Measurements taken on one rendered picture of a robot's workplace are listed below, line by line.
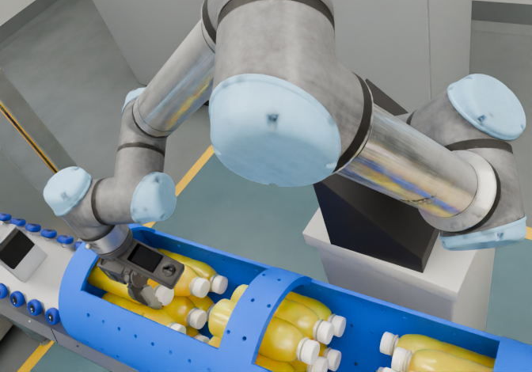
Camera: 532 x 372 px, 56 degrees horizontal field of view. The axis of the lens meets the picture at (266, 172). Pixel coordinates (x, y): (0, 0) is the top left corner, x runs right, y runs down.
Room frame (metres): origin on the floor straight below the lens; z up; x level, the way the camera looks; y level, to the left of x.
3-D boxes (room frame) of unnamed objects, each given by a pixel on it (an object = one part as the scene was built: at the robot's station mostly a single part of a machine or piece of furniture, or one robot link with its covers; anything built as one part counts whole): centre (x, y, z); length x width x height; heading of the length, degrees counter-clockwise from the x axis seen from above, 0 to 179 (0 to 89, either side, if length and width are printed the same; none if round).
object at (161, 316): (0.60, 0.36, 1.10); 0.19 x 0.07 x 0.07; 48
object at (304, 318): (0.49, 0.08, 1.11); 0.19 x 0.07 x 0.07; 47
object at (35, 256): (1.03, 0.74, 1.00); 0.10 x 0.04 x 0.15; 137
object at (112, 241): (0.61, 0.30, 1.38); 0.08 x 0.08 x 0.05
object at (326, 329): (0.42, 0.01, 1.11); 0.04 x 0.02 x 0.04; 137
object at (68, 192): (0.61, 0.29, 1.46); 0.09 x 0.08 x 0.11; 67
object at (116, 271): (0.62, 0.30, 1.30); 0.09 x 0.08 x 0.12; 47
